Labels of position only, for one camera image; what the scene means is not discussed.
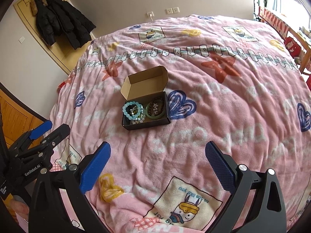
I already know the wooden table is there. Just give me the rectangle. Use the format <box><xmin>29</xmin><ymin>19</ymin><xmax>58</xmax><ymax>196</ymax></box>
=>
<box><xmin>288</xmin><ymin>25</ymin><xmax>311</xmax><ymax>74</ymax></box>

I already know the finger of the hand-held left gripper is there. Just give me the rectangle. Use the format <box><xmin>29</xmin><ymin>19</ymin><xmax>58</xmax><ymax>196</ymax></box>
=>
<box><xmin>17</xmin><ymin>124</ymin><xmax>71</xmax><ymax>161</ymax></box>
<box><xmin>10</xmin><ymin>121</ymin><xmax>53</xmax><ymax>154</ymax></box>

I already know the dark red bead bracelet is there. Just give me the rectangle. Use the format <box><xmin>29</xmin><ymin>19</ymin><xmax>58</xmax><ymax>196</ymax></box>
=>
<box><xmin>148</xmin><ymin>97</ymin><xmax>166</xmax><ymax>115</ymax></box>

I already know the black puffer jacket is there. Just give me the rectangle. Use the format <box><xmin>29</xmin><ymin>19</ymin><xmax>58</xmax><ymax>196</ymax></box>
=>
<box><xmin>46</xmin><ymin>0</ymin><xmax>97</xmax><ymax>49</ymax></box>

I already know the green jade bangle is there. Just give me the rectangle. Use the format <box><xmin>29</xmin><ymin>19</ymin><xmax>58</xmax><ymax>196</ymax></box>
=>
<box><xmin>145</xmin><ymin>100</ymin><xmax>169</xmax><ymax>120</ymax></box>

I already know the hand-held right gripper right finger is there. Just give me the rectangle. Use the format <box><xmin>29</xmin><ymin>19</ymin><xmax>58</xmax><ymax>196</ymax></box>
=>
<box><xmin>205</xmin><ymin>141</ymin><xmax>287</xmax><ymax>233</ymax></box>

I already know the black cardboard box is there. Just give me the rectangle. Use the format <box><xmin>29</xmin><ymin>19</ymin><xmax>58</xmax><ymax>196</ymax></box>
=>
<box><xmin>121</xmin><ymin>65</ymin><xmax>172</xmax><ymax>130</ymax></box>

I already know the black fur-hooded jacket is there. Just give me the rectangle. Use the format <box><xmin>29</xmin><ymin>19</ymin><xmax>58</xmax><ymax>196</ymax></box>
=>
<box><xmin>30</xmin><ymin>0</ymin><xmax>62</xmax><ymax>47</ymax></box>

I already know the orange wooden cabinet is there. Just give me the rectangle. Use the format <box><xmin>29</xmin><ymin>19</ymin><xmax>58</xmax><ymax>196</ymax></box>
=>
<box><xmin>0</xmin><ymin>87</ymin><xmax>47</xmax><ymax>149</ymax></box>

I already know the red cartoon cushion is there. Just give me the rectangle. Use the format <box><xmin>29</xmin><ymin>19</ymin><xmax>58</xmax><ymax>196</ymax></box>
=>
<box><xmin>284</xmin><ymin>36</ymin><xmax>302</xmax><ymax>54</ymax></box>

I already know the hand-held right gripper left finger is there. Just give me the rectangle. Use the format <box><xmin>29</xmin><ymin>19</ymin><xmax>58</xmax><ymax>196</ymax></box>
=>
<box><xmin>29</xmin><ymin>141</ymin><xmax>112</xmax><ymax>233</ymax></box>

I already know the red and white patterned box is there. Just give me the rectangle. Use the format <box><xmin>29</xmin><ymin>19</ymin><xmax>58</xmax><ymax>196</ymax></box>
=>
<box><xmin>259</xmin><ymin>7</ymin><xmax>290</xmax><ymax>39</ymax></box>

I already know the light blue bead bracelet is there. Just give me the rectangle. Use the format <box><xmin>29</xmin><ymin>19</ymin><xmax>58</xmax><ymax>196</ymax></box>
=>
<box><xmin>122</xmin><ymin>101</ymin><xmax>146</xmax><ymax>121</ymax></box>

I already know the pink printed blanket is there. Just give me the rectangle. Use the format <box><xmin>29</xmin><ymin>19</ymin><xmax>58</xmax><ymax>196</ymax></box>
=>
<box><xmin>47</xmin><ymin>14</ymin><xmax>311</xmax><ymax>233</ymax></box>

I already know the person's left hand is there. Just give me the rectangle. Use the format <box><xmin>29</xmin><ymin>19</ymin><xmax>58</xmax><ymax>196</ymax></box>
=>
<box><xmin>10</xmin><ymin>195</ymin><xmax>32</xmax><ymax>224</ymax></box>

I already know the wooden door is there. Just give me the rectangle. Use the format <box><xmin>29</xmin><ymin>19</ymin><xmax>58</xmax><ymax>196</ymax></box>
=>
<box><xmin>13</xmin><ymin>0</ymin><xmax>96</xmax><ymax>76</ymax></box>

